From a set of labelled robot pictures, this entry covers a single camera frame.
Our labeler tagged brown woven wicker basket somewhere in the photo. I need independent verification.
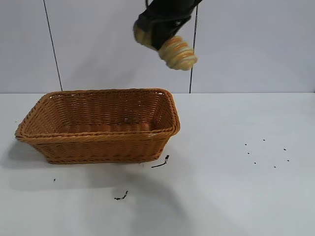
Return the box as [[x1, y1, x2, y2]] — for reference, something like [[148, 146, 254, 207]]
[[15, 88, 181, 165]]

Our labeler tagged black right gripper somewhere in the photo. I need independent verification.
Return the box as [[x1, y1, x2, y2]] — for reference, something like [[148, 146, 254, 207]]
[[137, 0, 203, 51]]

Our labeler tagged long striped bread loaf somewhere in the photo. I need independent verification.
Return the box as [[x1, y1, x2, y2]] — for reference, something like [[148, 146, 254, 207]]
[[133, 21, 198, 71]]

